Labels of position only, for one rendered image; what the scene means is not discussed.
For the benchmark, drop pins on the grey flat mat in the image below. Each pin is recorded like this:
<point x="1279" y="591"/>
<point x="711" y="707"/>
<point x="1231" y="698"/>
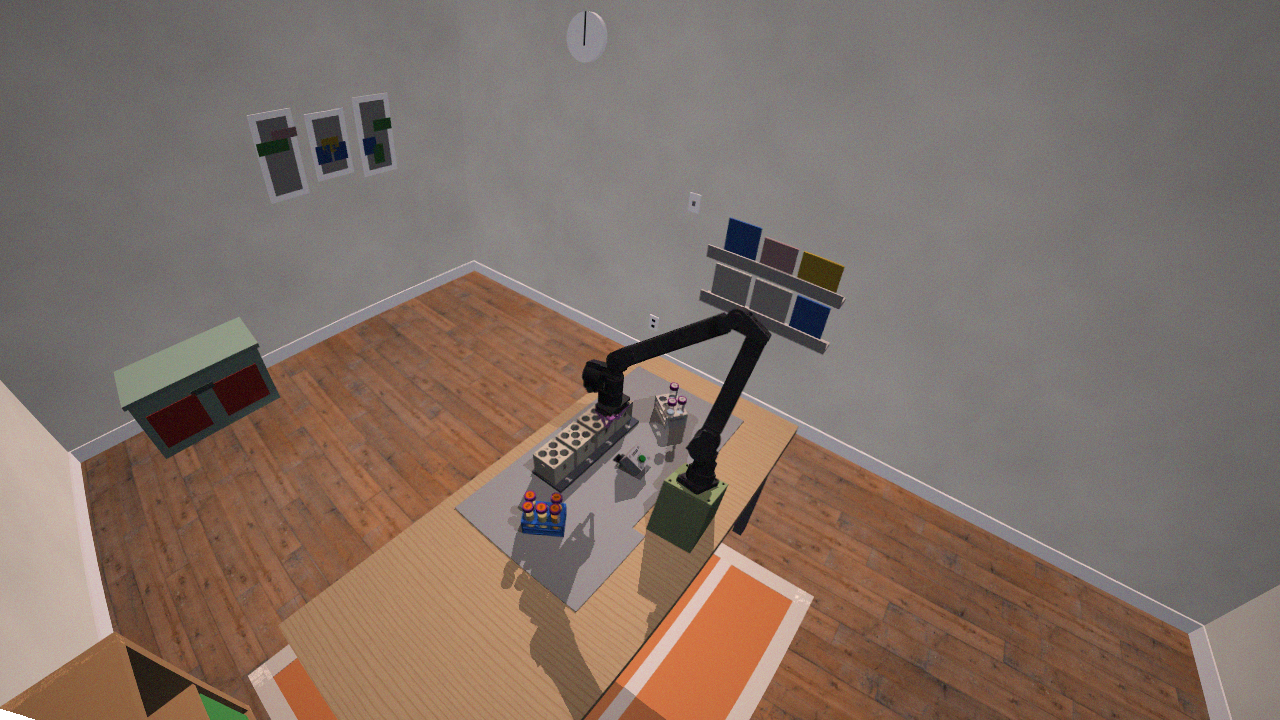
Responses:
<point x="603" y="504"/>

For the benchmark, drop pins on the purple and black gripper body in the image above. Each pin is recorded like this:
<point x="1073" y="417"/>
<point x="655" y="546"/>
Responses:
<point x="615" y="404"/>

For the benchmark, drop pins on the blue tube rack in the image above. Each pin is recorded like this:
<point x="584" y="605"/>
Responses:
<point x="547" y="531"/>

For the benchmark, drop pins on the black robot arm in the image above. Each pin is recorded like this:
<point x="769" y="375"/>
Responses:
<point x="700" y="474"/>

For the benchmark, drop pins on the beige bucket adapter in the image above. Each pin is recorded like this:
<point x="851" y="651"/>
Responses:
<point x="572" y="439"/>
<point x="547" y="466"/>
<point x="626" y="416"/>
<point x="602" y="434"/>

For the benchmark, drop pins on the white button box with label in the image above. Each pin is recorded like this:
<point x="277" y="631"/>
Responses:
<point x="634" y="462"/>

